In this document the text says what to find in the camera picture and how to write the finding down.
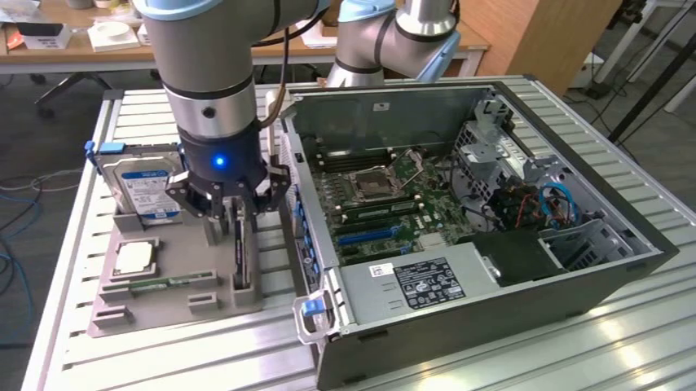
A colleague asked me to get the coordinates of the metal CPU socket cover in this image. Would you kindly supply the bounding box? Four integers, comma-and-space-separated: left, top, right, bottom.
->
386, 145, 431, 185

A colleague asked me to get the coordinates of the blue data wire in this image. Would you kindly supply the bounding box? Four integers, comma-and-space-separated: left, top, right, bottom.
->
539, 182, 578, 229

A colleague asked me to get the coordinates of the black plastic shroud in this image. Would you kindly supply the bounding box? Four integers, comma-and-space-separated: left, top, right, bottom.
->
470, 230, 570, 288

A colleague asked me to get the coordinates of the black office chair base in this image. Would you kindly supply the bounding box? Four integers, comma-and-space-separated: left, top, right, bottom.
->
32, 71, 116, 119

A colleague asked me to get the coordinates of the grey parts rack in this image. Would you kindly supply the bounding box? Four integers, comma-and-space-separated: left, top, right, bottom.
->
85, 195, 267, 339

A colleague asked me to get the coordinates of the red wire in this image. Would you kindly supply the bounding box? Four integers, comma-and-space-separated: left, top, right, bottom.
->
515, 194, 545, 227

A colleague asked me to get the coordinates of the black tripod pole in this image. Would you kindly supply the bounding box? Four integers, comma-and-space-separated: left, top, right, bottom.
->
605, 34, 696, 142

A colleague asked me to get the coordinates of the black PC case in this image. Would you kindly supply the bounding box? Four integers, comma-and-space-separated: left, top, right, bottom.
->
264, 79, 681, 390

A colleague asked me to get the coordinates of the metal disk bay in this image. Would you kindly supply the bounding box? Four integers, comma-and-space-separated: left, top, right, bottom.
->
537, 218, 639, 273

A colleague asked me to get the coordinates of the metal drive cage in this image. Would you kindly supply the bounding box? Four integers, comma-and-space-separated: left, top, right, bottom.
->
452, 120, 537, 196

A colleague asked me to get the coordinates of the CPU socket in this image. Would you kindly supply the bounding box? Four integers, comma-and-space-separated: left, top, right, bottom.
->
347, 167, 415, 204

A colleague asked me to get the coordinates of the wooden desk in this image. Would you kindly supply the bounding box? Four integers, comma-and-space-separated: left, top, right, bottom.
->
0, 0, 490, 77

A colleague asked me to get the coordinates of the silver CPU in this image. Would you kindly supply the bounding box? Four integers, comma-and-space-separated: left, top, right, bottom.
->
113, 242, 156, 275

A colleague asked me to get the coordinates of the white desk frame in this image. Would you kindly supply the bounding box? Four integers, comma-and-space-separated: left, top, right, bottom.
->
581, 0, 662, 85

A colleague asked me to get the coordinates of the grey case handle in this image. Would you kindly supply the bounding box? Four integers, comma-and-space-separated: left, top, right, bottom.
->
264, 90, 297, 164
291, 289, 333, 346

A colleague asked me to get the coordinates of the hard disk with blue caddy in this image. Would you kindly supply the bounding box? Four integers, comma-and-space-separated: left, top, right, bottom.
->
84, 139, 191, 225

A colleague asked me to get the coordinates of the white paper stack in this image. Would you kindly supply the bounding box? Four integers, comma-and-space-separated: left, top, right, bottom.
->
300, 24, 339, 49

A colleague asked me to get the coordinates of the white square box round dish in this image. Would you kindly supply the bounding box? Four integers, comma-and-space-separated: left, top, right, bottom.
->
85, 20, 140, 53

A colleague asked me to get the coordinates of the green RAM stick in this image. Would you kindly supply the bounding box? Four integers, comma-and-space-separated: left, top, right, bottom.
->
102, 275, 213, 293
341, 201, 418, 223

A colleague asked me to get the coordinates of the grey power supply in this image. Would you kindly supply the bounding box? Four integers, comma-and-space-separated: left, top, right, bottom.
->
335, 244, 488, 327

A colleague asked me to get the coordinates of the NVIDIA graphics card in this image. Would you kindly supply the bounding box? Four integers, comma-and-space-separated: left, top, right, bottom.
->
231, 194, 256, 288

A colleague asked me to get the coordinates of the green motherboard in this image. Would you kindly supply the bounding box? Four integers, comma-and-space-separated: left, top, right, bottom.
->
312, 144, 474, 266

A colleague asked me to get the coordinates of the blue floor cable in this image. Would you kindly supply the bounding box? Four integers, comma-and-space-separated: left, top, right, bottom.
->
0, 195, 44, 347

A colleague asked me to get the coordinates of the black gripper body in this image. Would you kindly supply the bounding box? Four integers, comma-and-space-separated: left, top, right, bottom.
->
177, 121, 271, 193

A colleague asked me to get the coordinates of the white box black lid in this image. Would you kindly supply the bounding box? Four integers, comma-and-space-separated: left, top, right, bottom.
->
14, 22, 73, 51

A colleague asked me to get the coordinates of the wooden cabinet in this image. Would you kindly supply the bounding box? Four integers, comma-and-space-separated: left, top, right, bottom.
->
475, 0, 623, 99

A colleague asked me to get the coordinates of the black wire bundle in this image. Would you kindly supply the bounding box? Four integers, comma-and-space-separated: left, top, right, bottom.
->
480, 181, 542, 233

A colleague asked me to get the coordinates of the white floor cable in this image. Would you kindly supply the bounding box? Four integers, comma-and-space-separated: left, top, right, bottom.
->
0, 169, 82, 193

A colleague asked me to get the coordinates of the blue PCIe expansion slot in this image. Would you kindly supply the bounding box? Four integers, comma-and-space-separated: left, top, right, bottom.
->
335, 227, 396, 246

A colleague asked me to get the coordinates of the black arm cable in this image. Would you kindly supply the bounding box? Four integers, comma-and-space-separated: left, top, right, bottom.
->
252, 6, 329, 131

